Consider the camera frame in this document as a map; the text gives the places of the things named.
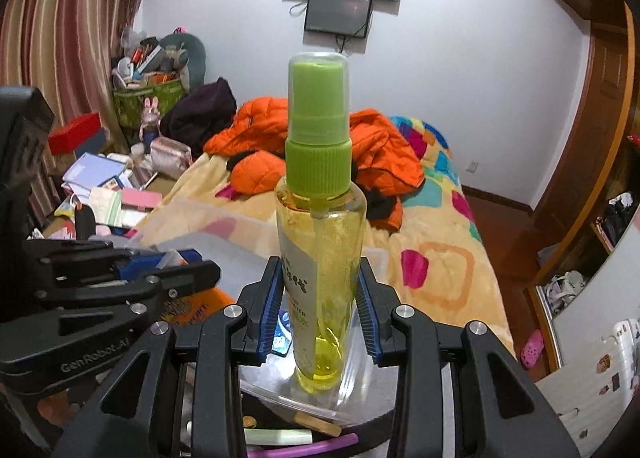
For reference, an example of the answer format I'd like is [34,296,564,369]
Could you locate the pink book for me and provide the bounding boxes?
[121,188,162,211]

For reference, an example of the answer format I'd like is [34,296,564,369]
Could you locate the white suitcase with stickers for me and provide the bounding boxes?
[537,318,640,458]

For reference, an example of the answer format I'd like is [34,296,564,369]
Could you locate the dark purple garment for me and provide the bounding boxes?
[160,78,238,154]

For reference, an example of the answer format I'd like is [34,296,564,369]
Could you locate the pale green booklet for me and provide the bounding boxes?
[90,187,123,229]

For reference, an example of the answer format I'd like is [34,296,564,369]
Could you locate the orange printed packet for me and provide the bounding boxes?
[162,287,237,330]

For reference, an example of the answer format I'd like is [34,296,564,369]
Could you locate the pink clog shoe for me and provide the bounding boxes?
[520,329,546,370]

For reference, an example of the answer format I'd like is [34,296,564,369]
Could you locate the red box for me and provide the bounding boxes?
[48,113,101,155]

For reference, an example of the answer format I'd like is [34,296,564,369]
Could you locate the light blue notebook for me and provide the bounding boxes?
[62,153,128,189]

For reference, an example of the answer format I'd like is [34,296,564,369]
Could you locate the grey neck pillow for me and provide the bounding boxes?
[159,32,207,89]

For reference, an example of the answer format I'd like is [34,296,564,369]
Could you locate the blue and white card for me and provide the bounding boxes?
[272,313,294,355]

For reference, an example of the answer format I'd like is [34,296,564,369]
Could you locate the bed with colourful blanket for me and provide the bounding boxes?
[135,115,516,379]

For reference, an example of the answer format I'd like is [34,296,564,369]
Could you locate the wooden wardrobe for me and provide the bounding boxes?
[520,0,640,379]

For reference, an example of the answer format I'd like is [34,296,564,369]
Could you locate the wooden stick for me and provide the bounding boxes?
[294,414,342,437]

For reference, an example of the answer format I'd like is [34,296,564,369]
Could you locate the black and orange tool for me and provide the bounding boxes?
[75,205,96,240]

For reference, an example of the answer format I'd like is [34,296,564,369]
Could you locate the pink quilted pouch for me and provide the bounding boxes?
[150,136,193,174]

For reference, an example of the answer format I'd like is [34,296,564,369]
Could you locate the yellow liquid bottle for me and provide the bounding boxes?
[276,52,368,411]

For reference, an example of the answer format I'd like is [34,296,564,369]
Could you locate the orange puffer jacket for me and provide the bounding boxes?
[204,97,426,234]

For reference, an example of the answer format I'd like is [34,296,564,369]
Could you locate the pink rabbit toy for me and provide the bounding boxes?
[140,97,161,146]

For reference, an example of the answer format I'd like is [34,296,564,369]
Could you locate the purple stick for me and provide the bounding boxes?
[259,432,359,455]

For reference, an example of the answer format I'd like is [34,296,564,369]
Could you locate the clear plastic storage box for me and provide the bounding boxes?
[120,195,406,426]

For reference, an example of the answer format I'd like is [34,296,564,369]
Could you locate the black monitor cable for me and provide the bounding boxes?
[336,18,372,55]

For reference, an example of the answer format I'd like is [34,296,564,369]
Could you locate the white bag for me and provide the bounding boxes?
[545,270,588,309]

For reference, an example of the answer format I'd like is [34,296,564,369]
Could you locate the striped curtain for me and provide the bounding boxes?
[0,0,166,239]

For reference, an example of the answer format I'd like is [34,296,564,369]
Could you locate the green fabric bag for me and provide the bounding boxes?
[112,78,183,131]

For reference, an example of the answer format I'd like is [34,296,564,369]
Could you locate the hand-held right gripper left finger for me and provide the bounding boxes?
[52,255,282,458]

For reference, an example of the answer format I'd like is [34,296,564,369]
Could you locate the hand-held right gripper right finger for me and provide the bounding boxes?
[357,258,588,458]

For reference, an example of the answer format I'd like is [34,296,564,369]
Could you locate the dark clothes on shelf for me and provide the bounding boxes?
[600,190,640,239]

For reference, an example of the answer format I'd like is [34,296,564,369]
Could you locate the small black wall monitor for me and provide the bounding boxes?
[304,0,374,39]

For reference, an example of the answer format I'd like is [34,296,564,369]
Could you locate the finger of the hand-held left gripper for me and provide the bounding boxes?
[35,260,222,313]
[27,238,201,284]

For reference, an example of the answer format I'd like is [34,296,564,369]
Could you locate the white wardrobe sliding door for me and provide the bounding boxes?
[550,210,640,374]

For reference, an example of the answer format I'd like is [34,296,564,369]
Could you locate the pale green stick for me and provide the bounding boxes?
[200,429,314,447]

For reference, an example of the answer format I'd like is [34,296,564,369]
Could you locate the heap of boxes and bottles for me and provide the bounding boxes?
[111,28,191,89]

